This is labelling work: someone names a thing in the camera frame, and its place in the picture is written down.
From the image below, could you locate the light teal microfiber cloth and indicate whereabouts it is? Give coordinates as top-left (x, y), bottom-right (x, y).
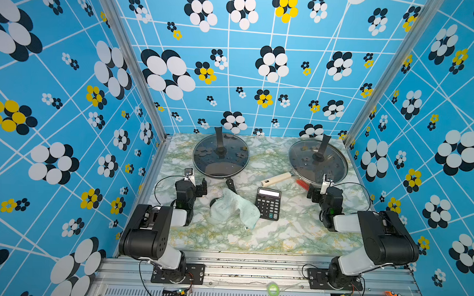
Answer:
top-left (207, 188), bottom-right (260, 229)

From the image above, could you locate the glass pot lid black handle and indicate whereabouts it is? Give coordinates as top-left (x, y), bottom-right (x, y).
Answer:
top-left (287, 133), bottom-right (350, 180)

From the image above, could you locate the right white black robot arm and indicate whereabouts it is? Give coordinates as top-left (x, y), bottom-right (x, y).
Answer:
top-left (307, 185), bottom-right (419, 289)

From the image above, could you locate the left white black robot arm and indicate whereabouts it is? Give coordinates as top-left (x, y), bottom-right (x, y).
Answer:
top-left (118, 177), bottom-right (208, 285)

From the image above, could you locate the glass lid on black pan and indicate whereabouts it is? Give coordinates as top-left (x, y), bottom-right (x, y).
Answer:
top-left (192, 126), bottom-right (251, 177)

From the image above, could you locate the black computer mouse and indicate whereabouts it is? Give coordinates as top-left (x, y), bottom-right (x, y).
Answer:
top-left (210, 198), bottom-right (219, 207)

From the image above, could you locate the black frying pan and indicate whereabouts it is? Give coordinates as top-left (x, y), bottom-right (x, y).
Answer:
top-left (190, 131), bottom-right (252, 207)

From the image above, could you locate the black desk calculator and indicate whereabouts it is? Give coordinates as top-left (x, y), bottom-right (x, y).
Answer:
top-left (255, 188), bottom-right (282, 221)

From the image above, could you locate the green tape roll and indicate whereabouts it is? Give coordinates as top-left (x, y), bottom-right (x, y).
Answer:
top-left (267, 282), bottom-right (280, 296)

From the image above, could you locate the left green circuit board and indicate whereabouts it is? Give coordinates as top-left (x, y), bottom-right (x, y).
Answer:
top-left (162, 288), bottom-right (188, 296)

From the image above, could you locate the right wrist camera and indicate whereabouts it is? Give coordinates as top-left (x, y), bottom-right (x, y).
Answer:
top-left (320, 174), bottom-right (334, 195)

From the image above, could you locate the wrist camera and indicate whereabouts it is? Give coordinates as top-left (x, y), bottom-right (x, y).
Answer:
top-left (320, 174), bottom-right (334, 195)
top-left (184, 168), bottom-right (195, 184)

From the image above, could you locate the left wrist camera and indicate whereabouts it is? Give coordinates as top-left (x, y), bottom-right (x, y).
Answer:
top-left (184, 168), bottom-right (195, 184)

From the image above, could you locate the brown pan with cream handle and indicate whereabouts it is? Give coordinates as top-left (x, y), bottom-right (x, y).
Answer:
top-left (260, 136), bottom-right (351, 191)

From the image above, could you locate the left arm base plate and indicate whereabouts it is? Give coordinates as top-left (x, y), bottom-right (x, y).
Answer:
top-left (150, 263), bottom-right (206, 285)

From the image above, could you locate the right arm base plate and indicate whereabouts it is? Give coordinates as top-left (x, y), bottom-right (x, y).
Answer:
top-left (307, 268), bottom-right (363, 292)

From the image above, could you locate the aluminium frame rail base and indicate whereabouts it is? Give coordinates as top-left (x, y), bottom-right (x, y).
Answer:
top-left (88, 251), bottom-right (422, 296)

